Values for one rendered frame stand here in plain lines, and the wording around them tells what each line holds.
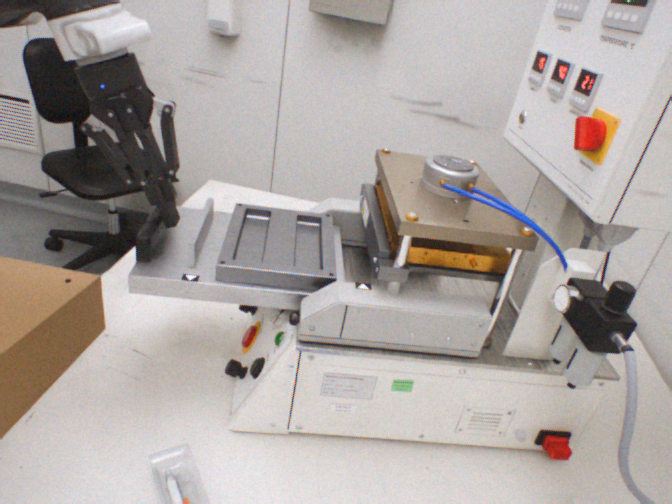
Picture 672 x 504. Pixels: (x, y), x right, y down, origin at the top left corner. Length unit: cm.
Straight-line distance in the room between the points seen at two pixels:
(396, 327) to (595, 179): 30
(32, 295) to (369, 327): 51
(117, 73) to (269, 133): 172
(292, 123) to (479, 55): 84
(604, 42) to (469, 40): 151
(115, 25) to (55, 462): 55
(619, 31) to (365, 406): 57
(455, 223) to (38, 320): 59
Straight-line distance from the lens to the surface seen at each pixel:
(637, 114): 63
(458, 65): 222
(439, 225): 62
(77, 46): 68
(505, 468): 86
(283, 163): 240
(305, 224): 84
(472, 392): 76
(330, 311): 64
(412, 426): 79
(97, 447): 79
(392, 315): 65
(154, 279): 70
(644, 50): 66
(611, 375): 82
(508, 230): 66
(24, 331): 80
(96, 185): 217
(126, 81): 70
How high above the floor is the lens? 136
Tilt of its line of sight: 30 degrees down
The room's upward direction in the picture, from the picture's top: 10 degrees clockwise
